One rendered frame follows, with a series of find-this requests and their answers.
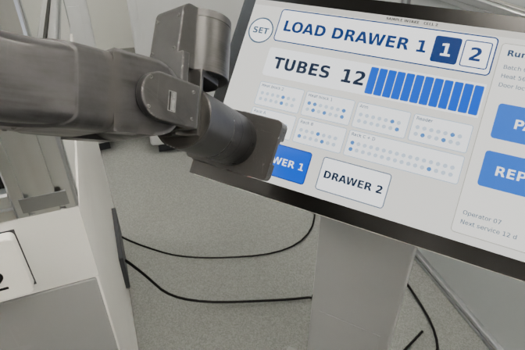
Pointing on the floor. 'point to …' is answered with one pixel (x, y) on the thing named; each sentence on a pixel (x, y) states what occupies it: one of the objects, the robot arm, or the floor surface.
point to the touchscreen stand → (357, 287)
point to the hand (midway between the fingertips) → (262, 153)
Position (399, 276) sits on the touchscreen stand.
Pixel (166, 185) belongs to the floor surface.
